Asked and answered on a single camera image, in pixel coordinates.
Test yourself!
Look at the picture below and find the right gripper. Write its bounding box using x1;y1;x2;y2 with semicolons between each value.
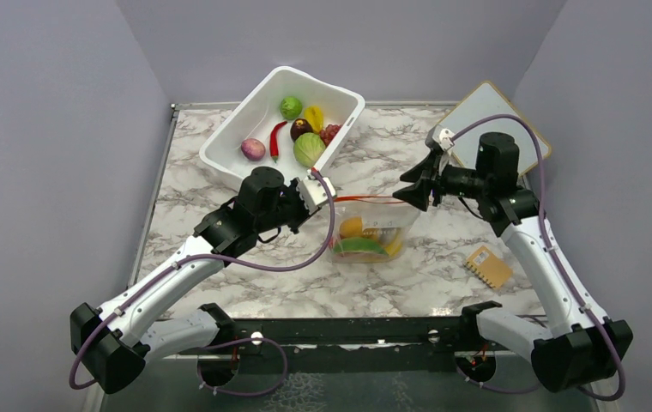
394;149;491;210

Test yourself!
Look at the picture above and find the clear zip top bag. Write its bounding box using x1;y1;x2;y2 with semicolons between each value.
329;195;420;264

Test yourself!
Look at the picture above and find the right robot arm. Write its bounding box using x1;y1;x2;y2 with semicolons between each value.
393;129;633;401

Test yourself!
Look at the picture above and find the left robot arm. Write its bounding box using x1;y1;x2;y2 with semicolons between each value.
69;167;336;394

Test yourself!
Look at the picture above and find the orange fake fruit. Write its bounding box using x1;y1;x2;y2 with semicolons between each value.
338;216;364;239

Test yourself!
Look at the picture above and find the green cabbage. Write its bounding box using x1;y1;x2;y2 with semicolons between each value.
293;132;326;168

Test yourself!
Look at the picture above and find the red chili pepper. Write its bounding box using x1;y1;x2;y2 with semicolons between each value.
269;120;288;163

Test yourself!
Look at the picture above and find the purple onion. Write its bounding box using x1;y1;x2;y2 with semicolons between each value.
240;138;266;161

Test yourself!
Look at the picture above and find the dark purple fruit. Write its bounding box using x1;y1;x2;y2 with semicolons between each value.
290;118;314;142

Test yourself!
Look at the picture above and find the red grapes bunch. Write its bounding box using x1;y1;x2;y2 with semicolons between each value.
319;124;341;147

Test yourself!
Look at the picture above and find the white plastic bin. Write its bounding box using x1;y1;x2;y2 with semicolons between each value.
198;65;366;200

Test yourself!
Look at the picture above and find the yellow bell pepper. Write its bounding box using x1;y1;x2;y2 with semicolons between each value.
303;106;324;134

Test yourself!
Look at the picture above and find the small green lime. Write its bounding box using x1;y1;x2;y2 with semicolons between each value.
279;96;303;121

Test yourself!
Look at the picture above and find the small yellow notebook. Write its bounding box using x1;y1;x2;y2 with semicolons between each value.
464;245;513;289

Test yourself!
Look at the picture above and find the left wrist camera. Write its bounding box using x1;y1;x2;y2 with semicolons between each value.
296;176;336;215

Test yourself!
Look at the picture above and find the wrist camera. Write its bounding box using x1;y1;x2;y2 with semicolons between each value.
425;124;455;154
296;176;336;215

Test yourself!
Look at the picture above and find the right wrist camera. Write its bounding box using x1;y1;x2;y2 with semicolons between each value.
425;124;455;154

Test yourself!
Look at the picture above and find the white board wooden frame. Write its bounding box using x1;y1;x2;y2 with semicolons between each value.
439;81;538;177

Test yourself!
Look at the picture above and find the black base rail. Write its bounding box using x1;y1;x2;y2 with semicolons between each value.
117;304;517;377

